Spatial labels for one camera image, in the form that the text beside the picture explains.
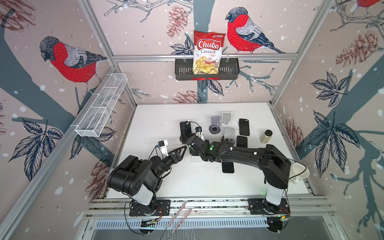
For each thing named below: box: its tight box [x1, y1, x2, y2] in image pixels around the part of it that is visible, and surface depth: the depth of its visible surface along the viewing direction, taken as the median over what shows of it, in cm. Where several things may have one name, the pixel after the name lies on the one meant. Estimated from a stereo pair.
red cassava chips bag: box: [193, 30, 226, 75], surface depth 86 cm
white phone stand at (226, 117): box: [222, 112, 232, 125], surface depth 103 cm
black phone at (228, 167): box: [221, 161, 235, 174], surface depth 89 cm
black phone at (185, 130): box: [180, 121, 192, 144], surface depth 95 cm
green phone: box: [236, 135, 248, 148], surface depth 100 cm
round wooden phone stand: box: [221, 127, 235, 146], surface depth 96 cm
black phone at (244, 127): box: [239, 118, 250, 136], surface depth 109 cm
